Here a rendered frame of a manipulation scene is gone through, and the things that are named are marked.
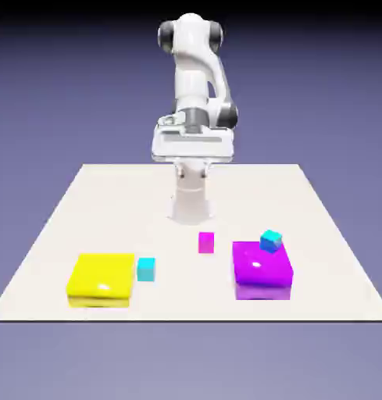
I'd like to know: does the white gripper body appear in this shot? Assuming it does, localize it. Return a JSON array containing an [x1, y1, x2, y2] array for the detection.
[[151, 123, 235, 164]]

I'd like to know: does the small magenta cube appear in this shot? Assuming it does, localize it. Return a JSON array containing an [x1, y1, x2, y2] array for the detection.
[[198, 231, 216, 255]]

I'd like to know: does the small blue cube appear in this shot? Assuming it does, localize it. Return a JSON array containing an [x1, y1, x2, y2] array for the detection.
[[259, 229, 284, 255]]

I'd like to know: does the small cyan cube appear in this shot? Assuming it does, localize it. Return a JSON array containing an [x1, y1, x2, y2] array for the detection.
[[136, 256, 156, 283]]

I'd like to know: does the large purple box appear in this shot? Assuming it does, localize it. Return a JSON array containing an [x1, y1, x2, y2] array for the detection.
[[231, 240, 295, 302]]

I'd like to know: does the large yellow box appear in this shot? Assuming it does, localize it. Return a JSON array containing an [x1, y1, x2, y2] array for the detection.
[[66, 252, 136, 309]]

